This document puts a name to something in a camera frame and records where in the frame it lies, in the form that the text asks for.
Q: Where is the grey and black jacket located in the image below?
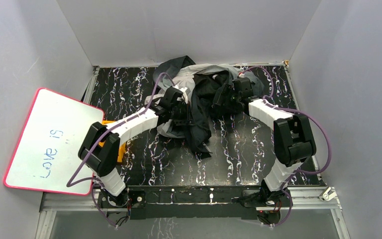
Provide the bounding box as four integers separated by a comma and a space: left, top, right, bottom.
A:
146, 55, 265, 161

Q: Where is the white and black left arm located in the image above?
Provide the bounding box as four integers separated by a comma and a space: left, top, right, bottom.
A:
78, 86, 189, 207

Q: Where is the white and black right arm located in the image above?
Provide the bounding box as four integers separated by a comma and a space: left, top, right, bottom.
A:
213, 78, 316, 206

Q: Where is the orange plastic bin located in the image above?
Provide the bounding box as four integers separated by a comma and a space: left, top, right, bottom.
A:
98, 120, 127, 163

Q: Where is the pink framed whiteboard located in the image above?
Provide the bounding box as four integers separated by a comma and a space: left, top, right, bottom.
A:
3, 88, 104, 195

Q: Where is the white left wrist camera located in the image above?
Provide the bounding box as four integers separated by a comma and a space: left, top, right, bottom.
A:
173, 86, 188, 104

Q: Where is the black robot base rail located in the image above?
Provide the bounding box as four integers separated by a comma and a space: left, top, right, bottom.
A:
97, 185, 294, 228

